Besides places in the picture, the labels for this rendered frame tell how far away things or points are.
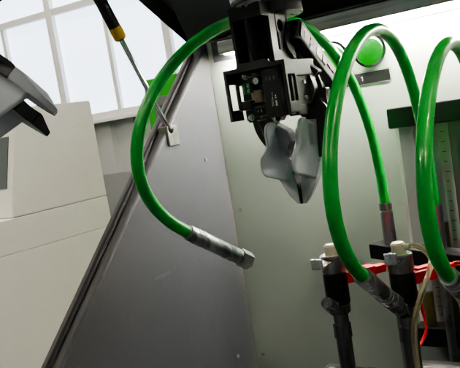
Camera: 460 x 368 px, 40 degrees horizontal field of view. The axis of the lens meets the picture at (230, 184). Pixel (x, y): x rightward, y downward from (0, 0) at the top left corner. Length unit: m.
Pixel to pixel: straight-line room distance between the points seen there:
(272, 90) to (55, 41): 5.46
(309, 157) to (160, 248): 0.37
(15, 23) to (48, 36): 0.36
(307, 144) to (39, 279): 3.02
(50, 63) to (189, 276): 5.22
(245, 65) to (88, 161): 3.18
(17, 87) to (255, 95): 0.23
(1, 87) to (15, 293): 2.92
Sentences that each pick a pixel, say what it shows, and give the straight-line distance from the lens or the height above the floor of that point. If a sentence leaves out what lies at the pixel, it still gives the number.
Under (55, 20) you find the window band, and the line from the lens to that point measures 6.12.
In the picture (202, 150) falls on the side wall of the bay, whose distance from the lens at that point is 1.08.
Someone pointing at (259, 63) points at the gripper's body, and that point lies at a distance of 0.63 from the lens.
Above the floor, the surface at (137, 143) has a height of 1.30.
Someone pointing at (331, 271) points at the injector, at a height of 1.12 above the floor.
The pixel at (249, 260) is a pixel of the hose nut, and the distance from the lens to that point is 0.76.
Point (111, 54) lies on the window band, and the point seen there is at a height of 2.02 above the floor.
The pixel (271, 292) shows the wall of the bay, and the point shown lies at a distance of 1.15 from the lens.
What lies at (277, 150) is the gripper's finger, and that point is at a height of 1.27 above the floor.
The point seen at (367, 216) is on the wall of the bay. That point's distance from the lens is 1.03.
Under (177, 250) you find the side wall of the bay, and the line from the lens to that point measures 1.01.
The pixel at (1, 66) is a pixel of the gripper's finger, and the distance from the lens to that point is 0.65.
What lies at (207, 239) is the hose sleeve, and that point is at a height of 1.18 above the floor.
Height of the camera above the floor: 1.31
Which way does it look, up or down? 6 degrees down
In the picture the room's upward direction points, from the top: 9 degrees counter-clockwise
